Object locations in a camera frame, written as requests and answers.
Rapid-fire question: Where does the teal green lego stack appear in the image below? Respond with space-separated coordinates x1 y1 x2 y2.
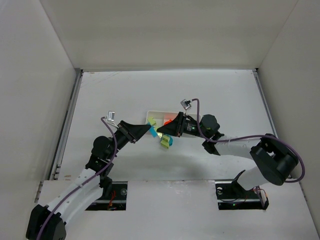
160 134 173 150

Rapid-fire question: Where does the teal long lego brick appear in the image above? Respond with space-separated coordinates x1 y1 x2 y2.
149 125 161 138

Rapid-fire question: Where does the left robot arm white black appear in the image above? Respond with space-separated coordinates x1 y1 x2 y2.
25 120 151 240

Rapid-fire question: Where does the right aluminium rail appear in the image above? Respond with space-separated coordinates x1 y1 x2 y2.
252 67 292 178

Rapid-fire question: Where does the left aluminium rail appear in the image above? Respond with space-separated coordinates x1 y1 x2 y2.
45 68 84 180

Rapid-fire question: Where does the aluminium rail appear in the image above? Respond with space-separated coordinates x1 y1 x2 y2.
45 68 84 180
252 67 292 178

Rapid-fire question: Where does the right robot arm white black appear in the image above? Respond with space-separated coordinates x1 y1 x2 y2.
157 112 299 191

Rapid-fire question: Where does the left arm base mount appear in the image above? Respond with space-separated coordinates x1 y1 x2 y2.
86 181 128 211

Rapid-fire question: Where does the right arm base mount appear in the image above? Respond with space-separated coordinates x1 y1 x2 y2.
215 170 270 211

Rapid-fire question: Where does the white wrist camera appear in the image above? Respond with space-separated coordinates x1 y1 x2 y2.
180 99 192 111
105 110 115 123

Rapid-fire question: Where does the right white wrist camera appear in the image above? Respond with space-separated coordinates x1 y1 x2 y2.
180 99 192 111

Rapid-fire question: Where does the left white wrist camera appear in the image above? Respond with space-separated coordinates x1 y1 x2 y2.
105 110 115 123

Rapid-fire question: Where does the white three-compartment tray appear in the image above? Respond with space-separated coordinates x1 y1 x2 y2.
146 111 197 137

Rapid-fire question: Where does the light green long brick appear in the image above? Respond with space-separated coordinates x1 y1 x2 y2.
147 116 157 126

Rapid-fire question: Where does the orange round lego piece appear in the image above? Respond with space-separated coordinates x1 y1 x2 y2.
163 112 178 125

